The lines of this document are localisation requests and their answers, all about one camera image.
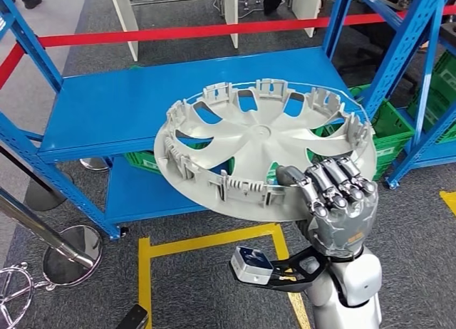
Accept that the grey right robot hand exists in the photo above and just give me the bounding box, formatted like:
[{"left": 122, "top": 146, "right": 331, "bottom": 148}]
[{"left": 276, "top": 156, "right": 379, "bottom": 259}]

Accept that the grey plastic wheel hubcap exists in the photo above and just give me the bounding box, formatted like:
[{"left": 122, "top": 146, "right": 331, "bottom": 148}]
[{"left": 154, "top": 78, "right": 377, "bottom": 223}]

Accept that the blue metal shelf rack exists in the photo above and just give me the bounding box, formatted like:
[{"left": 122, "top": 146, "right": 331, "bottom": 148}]
[
  {"left": 0, "top": 0, "right": 448, "bottom": 241},
  {"left": 386, "top": 0, "right": 456, "bottom": 190}
]

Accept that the green plastic crate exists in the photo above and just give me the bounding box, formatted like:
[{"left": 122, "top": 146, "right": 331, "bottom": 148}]
[
  {"left": 265, "top": 160, "right": 280, "bottom": 185},
  {"left": 406, "top": 86, "right": 456, "bottom": 145},
  {"left": 124, "top": 150, "right": 162, "bottom": 175},
  {"left": 429, "top": 51, "right": 456, "bottom": 108}
]

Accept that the tall open green crate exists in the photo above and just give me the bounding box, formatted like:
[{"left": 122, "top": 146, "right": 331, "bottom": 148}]
[{"left": 347, "top": 83, "right": 416, "bottom": 182}]

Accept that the black office chair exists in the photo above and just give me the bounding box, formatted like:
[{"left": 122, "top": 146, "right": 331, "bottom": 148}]
[{"left": 336, "top": 0, "right": 456, "bottom": 99}]

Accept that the white desk side panel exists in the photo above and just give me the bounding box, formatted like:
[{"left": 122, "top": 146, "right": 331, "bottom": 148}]
[{"left": 291, "top": 0, "right": 325, "bottom": 38}]

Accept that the red barrier belt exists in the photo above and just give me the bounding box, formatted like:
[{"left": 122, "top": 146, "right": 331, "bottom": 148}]
[{"left": 0, "top": 11, "right": 407, "bottom": 90}]

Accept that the white desk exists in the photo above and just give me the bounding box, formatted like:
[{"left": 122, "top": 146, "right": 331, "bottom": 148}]
[{"left": 107, "top": 0, "right": 239, "bottom": 63}]

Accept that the stool with chrome star base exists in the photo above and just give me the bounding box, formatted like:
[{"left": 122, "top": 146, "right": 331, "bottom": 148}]
[{"left": 0, "top": 262, "right": 49, "bottom": 329}]

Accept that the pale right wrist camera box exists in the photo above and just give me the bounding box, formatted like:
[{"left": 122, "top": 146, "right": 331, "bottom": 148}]
[{"left": 230, "top": 246, "right": 274, "bottom": 286}]

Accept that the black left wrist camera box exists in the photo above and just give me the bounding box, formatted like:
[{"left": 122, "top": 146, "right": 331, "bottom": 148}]
[{"left": 116, "top": 303, "right": 149, "bottom": 329}]

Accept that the chrome stanchion post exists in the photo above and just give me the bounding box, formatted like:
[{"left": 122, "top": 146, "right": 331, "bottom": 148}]
[
  {"left": 0, "top": 187, "right": 103, "bottom": 288},
  {"left": 79, "top": 157, "right": 109, "bottom": 172}
]

